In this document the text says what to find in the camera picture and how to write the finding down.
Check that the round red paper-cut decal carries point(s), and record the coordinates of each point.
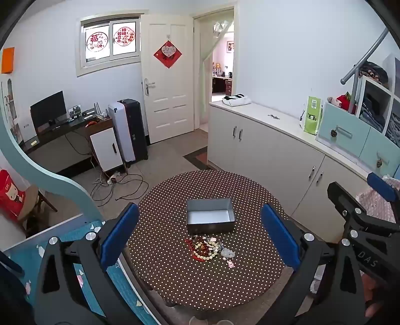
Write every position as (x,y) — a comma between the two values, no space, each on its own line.
(124,35)
(97,39)

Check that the teal drawer unit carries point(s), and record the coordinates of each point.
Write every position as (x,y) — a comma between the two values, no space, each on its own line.
(353,137)

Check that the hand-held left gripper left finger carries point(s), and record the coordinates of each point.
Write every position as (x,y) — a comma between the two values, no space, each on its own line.
(120,232)

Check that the grey metal box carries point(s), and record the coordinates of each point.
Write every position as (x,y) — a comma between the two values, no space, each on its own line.
(211,218)

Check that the long white sideboard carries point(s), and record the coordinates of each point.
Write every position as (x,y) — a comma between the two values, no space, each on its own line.
(265,150)

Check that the dark desk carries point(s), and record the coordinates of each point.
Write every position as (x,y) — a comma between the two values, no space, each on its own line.
(62,132)

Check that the white door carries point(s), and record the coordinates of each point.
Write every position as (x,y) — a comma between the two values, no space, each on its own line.
(168,109)

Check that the window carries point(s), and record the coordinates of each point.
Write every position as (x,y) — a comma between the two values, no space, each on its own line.
(109,40)

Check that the round table with dotted tablecloth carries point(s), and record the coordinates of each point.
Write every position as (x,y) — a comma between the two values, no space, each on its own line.
(175,275)

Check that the red gift bag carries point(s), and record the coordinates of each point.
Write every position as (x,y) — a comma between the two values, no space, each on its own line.
(11,197)

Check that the white router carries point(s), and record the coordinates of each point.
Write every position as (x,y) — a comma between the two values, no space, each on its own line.
(99,112)

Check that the folded white cloth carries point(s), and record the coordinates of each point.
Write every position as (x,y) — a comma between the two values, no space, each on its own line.
(236,100)

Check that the black monitor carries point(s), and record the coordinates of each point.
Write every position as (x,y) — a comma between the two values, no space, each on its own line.
(48,109)

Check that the grey metal handrail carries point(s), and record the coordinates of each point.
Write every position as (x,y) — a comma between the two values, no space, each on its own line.
(368,53)

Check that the pine cone ornament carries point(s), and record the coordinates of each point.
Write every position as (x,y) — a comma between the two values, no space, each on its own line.
(379,163)
(333,133)

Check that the green paper bag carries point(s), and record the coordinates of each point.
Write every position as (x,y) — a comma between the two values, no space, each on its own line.
(312,122)

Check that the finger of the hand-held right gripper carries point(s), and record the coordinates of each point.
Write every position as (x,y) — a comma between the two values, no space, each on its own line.
(381,187)
(350,206)

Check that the bunch of keys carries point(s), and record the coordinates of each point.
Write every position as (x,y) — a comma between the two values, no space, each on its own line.
(273,116)

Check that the pink patterned cloth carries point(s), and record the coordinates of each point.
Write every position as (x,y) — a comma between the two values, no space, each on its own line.
(375,209)

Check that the blue patterned blanket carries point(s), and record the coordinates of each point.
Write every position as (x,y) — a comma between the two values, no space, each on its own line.
(28,262)

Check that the pink earring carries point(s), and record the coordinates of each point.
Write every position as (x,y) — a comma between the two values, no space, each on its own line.
(231,265)

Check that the pale jade pendant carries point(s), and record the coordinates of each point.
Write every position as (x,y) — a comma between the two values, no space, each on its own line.
(228,252)

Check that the red stuffed toy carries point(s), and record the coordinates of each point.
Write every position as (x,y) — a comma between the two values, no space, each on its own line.
(343,100)

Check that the dark striped cloth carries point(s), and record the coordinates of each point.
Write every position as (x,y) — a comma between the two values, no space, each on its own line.
(373,72)

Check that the teal curved bed frame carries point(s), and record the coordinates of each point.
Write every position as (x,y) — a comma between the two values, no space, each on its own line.
(47,175)

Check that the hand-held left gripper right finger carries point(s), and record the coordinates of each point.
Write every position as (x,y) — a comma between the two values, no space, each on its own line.
(279,237)

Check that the red diamond door ornament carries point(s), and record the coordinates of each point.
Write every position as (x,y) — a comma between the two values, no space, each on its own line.
(167,53)

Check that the orange box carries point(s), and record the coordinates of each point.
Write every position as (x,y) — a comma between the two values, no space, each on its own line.
(8,61)

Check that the white cubby shelf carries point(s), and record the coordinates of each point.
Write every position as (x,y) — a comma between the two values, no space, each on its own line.
(375,103)

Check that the white power strip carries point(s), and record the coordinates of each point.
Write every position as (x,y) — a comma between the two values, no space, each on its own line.
(112,179)

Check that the wooden chair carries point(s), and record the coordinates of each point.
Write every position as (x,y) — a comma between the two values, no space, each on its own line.
(32,203)

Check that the white upright appliance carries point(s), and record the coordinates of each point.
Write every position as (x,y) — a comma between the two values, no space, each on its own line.
(120,137)

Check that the black suitcase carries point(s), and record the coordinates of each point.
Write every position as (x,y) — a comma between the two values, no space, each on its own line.
(137,128)

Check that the person's right hand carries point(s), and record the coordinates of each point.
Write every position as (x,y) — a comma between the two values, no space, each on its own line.
(375,290)

